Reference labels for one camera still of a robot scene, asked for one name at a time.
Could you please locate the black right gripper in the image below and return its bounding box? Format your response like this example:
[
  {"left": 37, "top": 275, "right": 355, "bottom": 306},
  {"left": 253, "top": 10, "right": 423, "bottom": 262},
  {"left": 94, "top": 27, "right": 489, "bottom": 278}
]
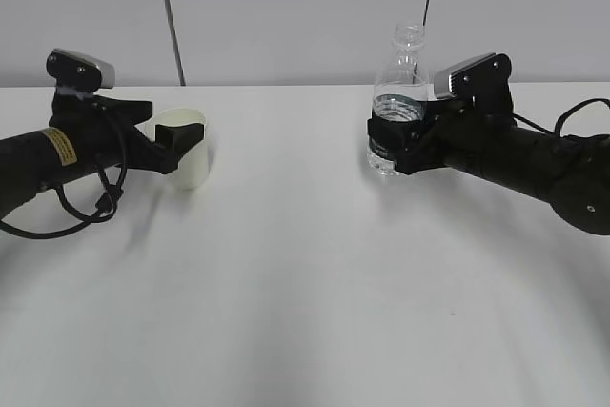
[{"left": 367, "top": 92, "right": 515, "bottom": 175}]

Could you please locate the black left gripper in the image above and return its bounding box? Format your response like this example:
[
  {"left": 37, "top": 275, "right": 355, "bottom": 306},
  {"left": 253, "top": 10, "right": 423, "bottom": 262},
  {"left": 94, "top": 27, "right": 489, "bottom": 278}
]
[{"left": 50, "top": 95, "right": 205, "bottom": 173}]

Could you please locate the clear green-label water bottle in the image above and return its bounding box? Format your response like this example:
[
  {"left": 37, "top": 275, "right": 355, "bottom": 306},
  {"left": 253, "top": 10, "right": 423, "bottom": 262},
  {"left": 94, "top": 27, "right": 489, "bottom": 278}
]
[{"left": 365, "top": 24, "right": 428, "bottom": 177}]

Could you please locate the white paper cup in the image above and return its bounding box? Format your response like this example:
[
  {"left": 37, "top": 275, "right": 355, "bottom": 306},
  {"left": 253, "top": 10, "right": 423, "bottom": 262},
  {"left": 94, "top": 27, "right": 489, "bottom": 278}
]
[{"left": 146, "top": 108, "right": 210, "bottom": 191}]

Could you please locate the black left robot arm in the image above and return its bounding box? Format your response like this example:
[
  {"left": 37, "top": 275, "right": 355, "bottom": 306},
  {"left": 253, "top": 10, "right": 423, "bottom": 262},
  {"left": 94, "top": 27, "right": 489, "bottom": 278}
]
[{"left": 1, "top": 95, "right": 205, "bottom": 216}]

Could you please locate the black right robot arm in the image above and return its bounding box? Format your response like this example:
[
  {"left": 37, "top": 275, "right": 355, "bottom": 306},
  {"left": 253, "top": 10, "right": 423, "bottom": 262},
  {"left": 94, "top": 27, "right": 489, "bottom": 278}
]
[{"left": 367, "top": 99, "right": 609, "bottom": 235}]

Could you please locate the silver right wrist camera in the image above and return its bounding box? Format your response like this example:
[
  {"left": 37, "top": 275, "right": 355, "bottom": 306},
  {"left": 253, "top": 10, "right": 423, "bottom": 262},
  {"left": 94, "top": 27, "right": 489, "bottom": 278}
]
[{"left": 433, "top": 52, "right": 512, "bottom": 100}]

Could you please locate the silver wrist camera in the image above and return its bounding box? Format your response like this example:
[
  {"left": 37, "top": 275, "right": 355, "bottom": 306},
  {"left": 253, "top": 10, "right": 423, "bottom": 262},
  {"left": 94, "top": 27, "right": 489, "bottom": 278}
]
[
  {"left": 433, "top": 52, "right": 512, "bottom": 100},
  {"left": 46, "top": 48, "right": 116, "bottom": 93}
]

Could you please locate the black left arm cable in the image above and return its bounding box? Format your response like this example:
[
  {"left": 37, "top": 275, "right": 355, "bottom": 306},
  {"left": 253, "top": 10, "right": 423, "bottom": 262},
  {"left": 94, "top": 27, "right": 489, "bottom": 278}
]
[{"left": 0, "top": 106, "right": 130, "bottom": 239}]

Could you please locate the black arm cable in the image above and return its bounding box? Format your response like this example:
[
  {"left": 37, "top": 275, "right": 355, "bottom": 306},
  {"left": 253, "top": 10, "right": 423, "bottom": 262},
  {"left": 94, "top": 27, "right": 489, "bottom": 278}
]
[
  {"left": 0, "top": 106, "right": 130, "bottom": 239},
  {"left": 512, "top": 98, "right": 610, "bottom": 136}
]

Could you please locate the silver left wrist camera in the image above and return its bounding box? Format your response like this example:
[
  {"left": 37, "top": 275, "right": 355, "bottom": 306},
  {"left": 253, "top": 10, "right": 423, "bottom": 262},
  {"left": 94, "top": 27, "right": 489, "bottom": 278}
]
[{"left": 46, "top": 48, "right": 116, "bottom": 93}]

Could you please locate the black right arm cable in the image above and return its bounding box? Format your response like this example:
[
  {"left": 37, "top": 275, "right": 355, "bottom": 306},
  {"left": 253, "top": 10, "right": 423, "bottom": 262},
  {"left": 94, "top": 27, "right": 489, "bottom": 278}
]
[{"left": 512, "top": 98, "right": 610, "bottom": 136}]

